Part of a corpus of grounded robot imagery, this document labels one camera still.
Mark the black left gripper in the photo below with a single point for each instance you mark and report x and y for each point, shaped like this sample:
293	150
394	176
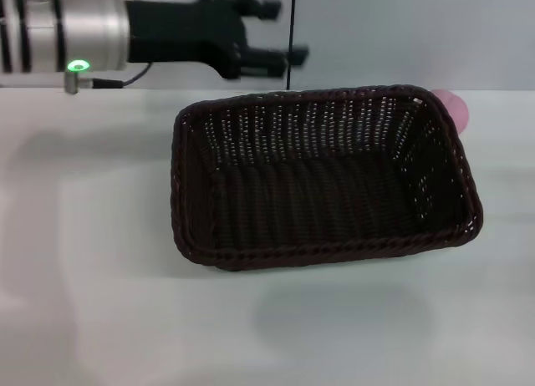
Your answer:
184	31

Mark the dark brown woven basket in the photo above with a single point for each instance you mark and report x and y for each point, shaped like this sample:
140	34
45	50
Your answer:
326	202

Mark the pink peach toy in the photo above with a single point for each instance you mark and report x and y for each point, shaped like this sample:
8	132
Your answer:
457	110

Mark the black vertical wall strip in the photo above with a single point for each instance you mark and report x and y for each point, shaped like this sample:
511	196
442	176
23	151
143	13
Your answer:
291	26

